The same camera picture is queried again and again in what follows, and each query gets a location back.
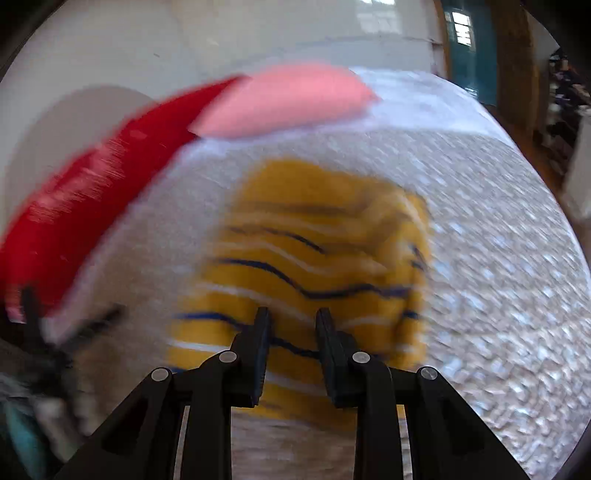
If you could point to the cluttered dark shelf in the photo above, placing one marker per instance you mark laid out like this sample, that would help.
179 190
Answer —
561 110

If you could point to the teal door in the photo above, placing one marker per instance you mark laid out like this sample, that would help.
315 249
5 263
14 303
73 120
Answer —
471 50

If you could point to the red pillow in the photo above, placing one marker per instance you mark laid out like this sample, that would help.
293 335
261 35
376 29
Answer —
87 198

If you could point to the wooden door frame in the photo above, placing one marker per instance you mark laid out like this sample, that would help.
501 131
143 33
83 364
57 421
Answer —
515 64

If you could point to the pink pillow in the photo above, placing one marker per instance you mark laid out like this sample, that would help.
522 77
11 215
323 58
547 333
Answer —
286 104

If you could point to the white textured bedspread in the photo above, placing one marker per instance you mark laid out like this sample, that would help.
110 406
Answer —
485 258

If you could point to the yellow striped small shirt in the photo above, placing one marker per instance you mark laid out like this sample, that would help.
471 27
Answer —
318 240

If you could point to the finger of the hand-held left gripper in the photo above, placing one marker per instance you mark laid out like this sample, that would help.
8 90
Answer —
92 325
31 314

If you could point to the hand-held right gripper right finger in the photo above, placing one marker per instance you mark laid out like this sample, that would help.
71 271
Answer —
328 350

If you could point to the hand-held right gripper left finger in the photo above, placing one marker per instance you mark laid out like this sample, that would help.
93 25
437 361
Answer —
260 350

